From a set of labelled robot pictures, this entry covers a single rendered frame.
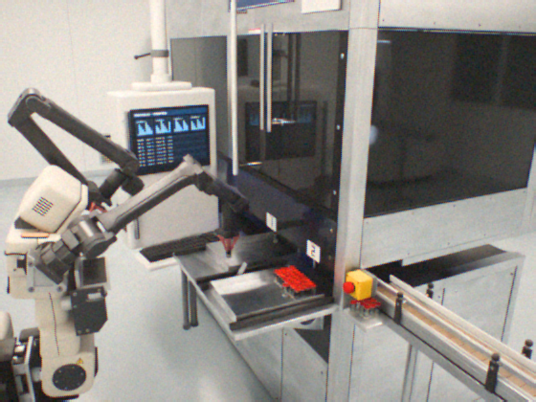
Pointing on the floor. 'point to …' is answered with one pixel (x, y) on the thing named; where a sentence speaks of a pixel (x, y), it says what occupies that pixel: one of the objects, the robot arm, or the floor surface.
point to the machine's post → (352, 185)
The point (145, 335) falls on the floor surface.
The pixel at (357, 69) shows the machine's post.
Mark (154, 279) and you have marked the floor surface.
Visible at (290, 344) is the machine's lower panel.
